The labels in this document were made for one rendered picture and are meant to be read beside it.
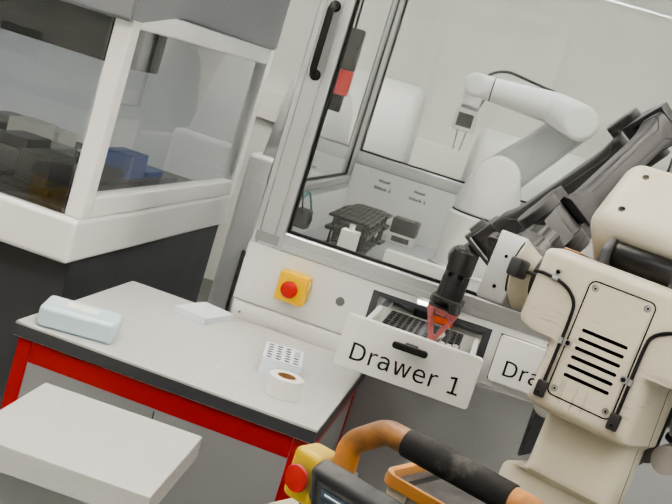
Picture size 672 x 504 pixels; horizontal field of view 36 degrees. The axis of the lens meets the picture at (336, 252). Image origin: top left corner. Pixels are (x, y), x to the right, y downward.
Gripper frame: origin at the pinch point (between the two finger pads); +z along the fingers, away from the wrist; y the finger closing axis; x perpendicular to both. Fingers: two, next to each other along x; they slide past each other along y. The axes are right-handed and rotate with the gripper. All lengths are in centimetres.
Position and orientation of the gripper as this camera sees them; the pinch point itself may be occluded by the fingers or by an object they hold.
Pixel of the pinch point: (432, 337)
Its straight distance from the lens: 222.3
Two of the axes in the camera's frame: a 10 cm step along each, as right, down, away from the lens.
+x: 9.1, 3.7, -1.9
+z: -3.5, 9.3, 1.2
